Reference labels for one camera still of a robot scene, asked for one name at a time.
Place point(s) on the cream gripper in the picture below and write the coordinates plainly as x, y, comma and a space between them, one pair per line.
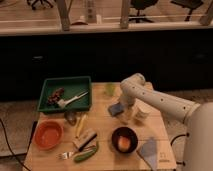
128, 113

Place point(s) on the blue sponge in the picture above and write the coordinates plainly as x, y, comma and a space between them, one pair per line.
116, 109

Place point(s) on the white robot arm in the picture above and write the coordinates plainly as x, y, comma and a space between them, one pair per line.
198, 118

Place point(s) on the white paper cup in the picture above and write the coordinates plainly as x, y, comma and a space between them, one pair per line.
140, 114

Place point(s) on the black bowl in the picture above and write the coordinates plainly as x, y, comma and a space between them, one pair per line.
126, 132

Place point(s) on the green translucent cup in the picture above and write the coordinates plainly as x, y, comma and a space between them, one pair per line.
110, 89

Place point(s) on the orange fruit in bowl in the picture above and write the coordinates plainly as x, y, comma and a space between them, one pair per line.
123, 144

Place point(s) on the grey blue cloth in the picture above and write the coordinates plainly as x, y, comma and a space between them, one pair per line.
148, 152

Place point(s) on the yellow banana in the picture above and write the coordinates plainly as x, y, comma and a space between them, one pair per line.
80, 125

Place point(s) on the silver metal cup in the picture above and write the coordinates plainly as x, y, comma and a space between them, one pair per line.
70, 117

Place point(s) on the green plastic tray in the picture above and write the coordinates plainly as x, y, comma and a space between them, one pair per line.
65, 88

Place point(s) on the green cucumber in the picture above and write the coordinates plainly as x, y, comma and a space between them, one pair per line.
87, 155

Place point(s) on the white spatula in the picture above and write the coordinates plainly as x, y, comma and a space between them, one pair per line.
63, 103

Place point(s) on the silver fork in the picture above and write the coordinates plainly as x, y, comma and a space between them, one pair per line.
67, 155

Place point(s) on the brown grape bunch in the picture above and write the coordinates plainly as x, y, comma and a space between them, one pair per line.
55, 96

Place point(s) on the orange plastic bowl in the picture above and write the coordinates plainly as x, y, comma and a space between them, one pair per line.
48, 135

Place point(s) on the black office chair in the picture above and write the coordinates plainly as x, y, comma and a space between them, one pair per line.
141, 5

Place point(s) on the black handled brush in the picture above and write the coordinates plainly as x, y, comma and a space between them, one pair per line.
84, 139

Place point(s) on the wooden post middle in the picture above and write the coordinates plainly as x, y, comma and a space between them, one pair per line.
124, 20

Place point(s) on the wooden post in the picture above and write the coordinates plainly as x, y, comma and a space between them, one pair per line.
63, 13
124, 20

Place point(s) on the wooden post left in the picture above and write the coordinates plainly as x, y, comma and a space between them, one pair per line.
63, 13

